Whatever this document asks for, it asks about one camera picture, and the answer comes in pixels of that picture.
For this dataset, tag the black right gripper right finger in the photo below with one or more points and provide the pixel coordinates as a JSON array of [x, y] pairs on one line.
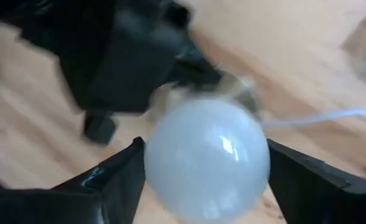
[[325, 196]]

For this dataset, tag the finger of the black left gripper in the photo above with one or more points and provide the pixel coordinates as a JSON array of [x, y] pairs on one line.
[[98, 127], [198, 71]]

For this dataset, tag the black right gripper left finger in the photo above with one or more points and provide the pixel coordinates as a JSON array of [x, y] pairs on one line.
[[77, 202]]

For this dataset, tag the white lightbulb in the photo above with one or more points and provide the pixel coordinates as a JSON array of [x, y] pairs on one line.
[[207, 161]]

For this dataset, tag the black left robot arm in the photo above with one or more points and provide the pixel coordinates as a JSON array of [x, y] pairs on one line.
[[24, 15]]

